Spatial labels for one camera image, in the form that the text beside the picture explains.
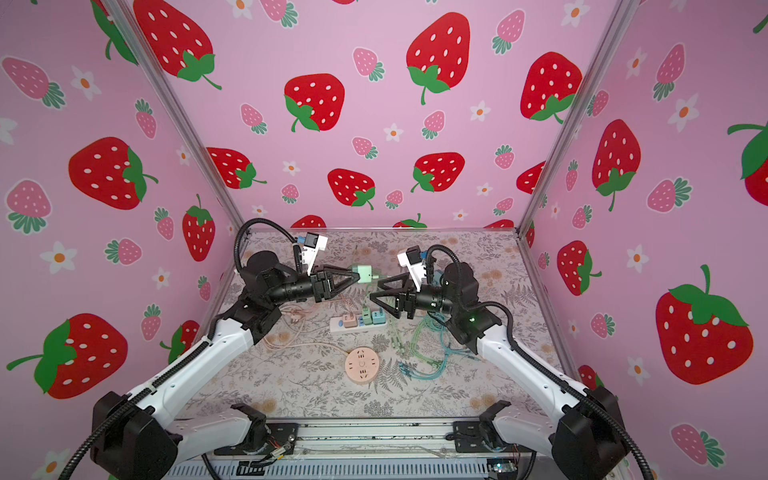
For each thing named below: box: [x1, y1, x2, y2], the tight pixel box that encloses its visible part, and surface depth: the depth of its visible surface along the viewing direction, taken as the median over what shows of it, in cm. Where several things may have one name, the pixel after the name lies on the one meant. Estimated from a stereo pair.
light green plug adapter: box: [352, 265, 380, 283], surface depth 67 cm
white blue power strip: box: [330, 311, 387, 332], surface depth 94 cm
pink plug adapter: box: [342, 311, 358, 328], surface depth 90 cm
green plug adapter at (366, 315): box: [362, 305, 372, 325], surface depth 92 cm
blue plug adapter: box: [371, 307, 387, 325], surface depth 91 cm
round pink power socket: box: [344, 347, 380, 383], surface depth 85 cm
